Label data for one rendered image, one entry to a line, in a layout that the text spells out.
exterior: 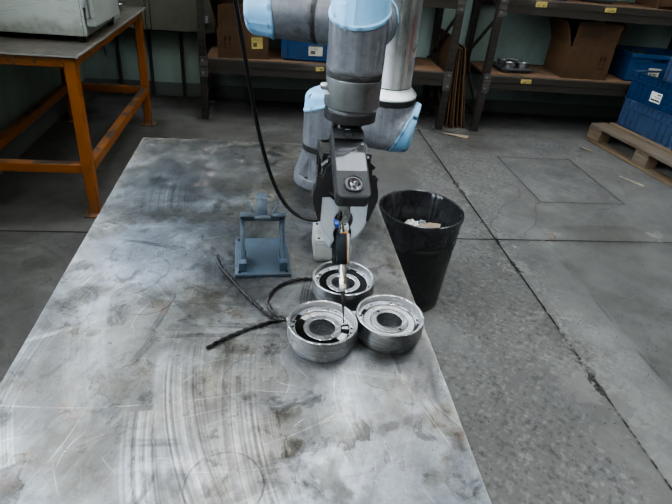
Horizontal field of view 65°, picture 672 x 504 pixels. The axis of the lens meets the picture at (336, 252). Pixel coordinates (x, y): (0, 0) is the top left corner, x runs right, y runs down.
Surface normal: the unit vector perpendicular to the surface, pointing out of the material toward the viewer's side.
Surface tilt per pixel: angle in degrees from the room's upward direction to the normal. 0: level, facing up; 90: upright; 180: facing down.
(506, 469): 0
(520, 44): 90
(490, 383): 0
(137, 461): 0
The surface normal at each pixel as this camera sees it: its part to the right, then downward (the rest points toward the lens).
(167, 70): 0.11, 0.53
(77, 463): 0.08, -0.85
